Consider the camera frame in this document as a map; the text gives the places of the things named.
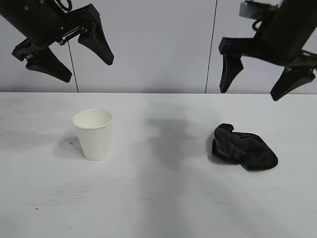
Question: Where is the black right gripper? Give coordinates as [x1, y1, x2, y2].
[219, 0, 317, 102]

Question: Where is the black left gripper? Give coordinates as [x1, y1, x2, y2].
[0, 0, 115, 83]

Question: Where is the black and purple cloth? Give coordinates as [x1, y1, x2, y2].
[211, 123, 279, 172]

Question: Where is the white paper cup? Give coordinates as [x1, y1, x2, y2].
[72, 108, 114, 162]

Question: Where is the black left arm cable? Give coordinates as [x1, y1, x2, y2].
[55, 0, 73, 9]

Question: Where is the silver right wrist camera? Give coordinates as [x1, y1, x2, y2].
[239, 0, 279, 19]

